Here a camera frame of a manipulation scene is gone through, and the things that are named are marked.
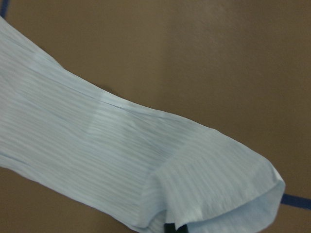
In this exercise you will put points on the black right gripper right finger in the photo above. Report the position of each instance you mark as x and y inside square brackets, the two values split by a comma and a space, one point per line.
[182, 229]

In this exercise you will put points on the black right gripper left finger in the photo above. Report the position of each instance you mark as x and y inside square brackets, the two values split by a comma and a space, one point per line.
[169, 228]

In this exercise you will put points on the light blue button-up shirt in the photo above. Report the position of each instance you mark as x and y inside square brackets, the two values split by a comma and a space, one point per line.
[144, 167]

